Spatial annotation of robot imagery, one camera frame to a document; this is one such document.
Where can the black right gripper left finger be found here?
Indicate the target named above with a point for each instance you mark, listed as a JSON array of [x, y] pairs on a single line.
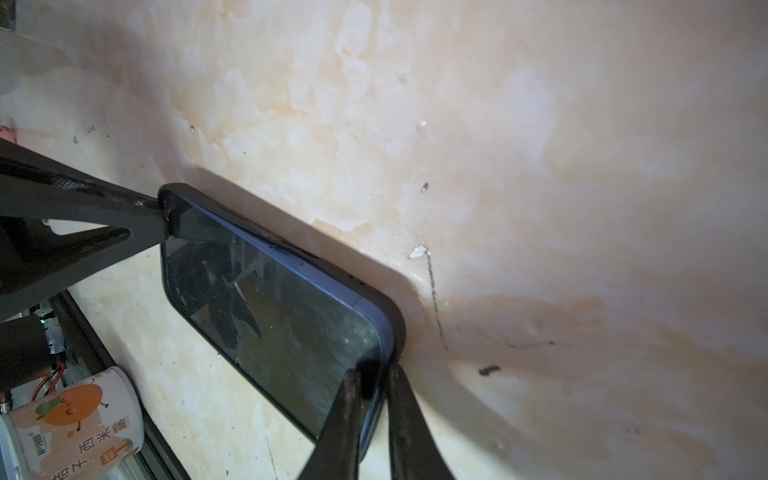
[[337, 451]]

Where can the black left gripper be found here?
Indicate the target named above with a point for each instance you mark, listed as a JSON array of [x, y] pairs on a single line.
[[58, 227]]

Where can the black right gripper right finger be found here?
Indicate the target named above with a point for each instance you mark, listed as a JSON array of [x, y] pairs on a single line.
[[413, 452]]

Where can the black smartphone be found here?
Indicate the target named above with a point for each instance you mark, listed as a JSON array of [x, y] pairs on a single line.
[[290, 327]]

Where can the white round can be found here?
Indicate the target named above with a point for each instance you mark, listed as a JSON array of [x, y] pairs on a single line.
[[60, 436]]

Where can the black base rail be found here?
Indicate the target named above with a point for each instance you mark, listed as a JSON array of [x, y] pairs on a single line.
[[87, 359]]

